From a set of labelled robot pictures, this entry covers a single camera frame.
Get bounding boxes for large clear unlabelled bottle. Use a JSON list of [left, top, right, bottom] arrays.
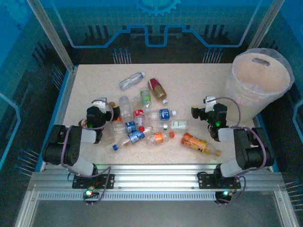
[[119, 96, 134, 120]]

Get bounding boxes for blue label bottle red cap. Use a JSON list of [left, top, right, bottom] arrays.
[[124, 121, 145, 133]]

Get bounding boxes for beige plastic bin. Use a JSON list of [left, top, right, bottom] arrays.
[[224, 47, 295, 119]]

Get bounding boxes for green lime label bottle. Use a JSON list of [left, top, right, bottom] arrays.
[[139, 88, 152, 108]]

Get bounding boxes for clear bottle pale cap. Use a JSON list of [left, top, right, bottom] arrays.
[[119, 72, 146, 90]]

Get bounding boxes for orange label soda bottle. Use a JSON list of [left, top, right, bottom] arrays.
[[146, 131, 176, 145]]

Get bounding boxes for red gold label bottle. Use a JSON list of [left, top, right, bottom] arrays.
[[147, 78, 169, 105]]

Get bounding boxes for small bottle green white label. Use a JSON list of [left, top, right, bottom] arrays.
[[160, 120, 190, 131]]

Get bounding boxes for blue label bottle white cap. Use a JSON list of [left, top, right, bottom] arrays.
[[148, 108, 178, 121]]

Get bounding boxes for green LED control board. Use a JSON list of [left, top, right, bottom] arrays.
[[216, 189, 234, 201], [84, 188, 100, 201]]

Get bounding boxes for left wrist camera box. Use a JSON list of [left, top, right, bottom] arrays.
[[97, 96, 109, 114]]

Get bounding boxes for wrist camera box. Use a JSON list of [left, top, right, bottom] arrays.
[[204, 96, 217, 113], [97, 96, 109, 114]]

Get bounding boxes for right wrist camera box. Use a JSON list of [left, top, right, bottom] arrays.
[[204, 96, 217, 113]]

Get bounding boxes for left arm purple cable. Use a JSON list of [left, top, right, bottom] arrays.
[[60, 99, 116, 205]]

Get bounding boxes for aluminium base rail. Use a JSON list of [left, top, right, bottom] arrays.
[[30, 163, 285, 190]]

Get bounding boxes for slotted cable duct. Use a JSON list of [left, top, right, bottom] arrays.
[[35, 191, 282, 202]]

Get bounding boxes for aluminium frame post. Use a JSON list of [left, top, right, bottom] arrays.
[[248, 0, 286, 50], [25, 0, 77, 73]]

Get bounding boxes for aluminium lower frame rail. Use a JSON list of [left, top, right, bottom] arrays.
[[274, 190, 300, 227], [14, 189, 38, 227]]

